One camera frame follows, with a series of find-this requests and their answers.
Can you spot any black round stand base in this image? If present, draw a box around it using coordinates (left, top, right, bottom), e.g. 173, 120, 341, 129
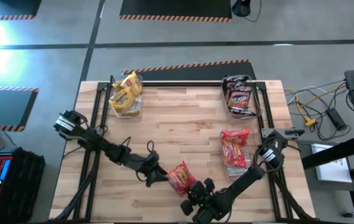
231, 0, 252, 17

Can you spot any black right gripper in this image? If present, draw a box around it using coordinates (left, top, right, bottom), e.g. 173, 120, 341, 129
180, 177, 227, 224

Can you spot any black aluminium table frame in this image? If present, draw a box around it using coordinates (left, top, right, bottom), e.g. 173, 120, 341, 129
49, 74, 317, 224

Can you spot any black power adapter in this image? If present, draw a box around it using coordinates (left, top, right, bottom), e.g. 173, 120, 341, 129
325, 107, 348, 131

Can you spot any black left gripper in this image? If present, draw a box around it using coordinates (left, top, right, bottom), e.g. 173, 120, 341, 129
136, 150, 169, 188

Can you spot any black storage crate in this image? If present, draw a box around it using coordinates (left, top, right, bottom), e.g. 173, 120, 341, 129
0, 146, 46, 223

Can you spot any yellow cable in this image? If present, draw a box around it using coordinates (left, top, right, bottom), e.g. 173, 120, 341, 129
288, 86, 347, 125

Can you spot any grey metal bracket plate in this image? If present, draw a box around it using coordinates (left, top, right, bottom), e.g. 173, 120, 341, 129
260, 126, 305, 139

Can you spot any black metal beam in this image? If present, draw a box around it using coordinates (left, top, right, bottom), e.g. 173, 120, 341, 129
300, 134, 354, 170

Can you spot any black hazard-striped floor mat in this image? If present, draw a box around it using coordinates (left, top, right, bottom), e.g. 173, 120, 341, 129
0, 0, 43, 21
120, 58, 258, 82
119, 0, 233, 23
0, 86, 40, 133

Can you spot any white box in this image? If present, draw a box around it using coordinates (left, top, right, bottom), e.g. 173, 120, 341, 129
310, 142, 354, 184

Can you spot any thin black floor cable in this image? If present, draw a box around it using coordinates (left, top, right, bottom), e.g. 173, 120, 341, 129
243, 0, 263, 23

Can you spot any clear plastic bin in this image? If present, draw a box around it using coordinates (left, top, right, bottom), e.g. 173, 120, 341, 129
106, 73, 147, 121
220, 73, 263, 122
219, 126, 268, 184

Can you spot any yellow cable connector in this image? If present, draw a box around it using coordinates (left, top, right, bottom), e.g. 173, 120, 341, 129
304, 115, 318, 128

